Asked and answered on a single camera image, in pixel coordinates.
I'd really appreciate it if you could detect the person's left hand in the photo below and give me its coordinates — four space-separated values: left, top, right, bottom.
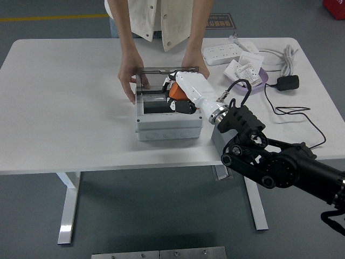
181 52 211 81

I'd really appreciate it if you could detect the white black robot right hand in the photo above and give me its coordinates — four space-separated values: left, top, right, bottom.
161 70 226 119

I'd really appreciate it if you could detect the person's right hand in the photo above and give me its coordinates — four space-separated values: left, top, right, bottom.
118 52 151 105

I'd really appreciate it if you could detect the orange cylindrical battery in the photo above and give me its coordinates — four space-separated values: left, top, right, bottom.
169 80 189 101

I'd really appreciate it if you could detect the grey plastic junction box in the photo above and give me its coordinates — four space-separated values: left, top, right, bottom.
134 91 203 141

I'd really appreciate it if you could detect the silver floor outlet box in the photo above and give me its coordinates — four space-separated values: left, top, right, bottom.
211 163 234 181

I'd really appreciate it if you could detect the white power strip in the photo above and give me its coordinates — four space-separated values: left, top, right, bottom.
202 43 242 66

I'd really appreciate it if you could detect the small white socket panel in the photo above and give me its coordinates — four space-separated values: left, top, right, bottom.
223 59 242 81

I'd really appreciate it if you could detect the person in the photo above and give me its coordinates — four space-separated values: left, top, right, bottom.
103 0 216 53

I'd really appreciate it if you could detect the brown floor sign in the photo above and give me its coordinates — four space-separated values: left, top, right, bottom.
205 12 237 30

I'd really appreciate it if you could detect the bagged socket with label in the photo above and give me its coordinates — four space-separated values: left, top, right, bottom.
234 63 264 88

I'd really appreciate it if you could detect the large white socket panel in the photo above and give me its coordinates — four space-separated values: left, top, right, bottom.
238 51 265 71

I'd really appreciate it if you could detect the grey foam block holder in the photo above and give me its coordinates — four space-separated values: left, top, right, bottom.
211 124 232 162

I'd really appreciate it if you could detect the purple plastic tray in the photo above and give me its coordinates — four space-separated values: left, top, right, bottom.
225 66 270 96

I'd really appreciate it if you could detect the black power adapter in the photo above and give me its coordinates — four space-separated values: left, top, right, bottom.
277 74 300 92

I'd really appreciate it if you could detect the white table leg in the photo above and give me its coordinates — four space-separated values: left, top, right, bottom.
242 176 270 231
56 171 81 245

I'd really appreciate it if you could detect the red object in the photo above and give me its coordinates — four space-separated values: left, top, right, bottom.
322 0 345 20

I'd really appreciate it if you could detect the grey metal plate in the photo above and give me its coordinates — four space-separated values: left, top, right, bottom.
91 250 160 259

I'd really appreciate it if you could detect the small white switch device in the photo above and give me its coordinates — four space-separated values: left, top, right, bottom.
240 42 259 54

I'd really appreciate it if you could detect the thin black cable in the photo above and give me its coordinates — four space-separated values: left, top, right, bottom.
264 83 327 149

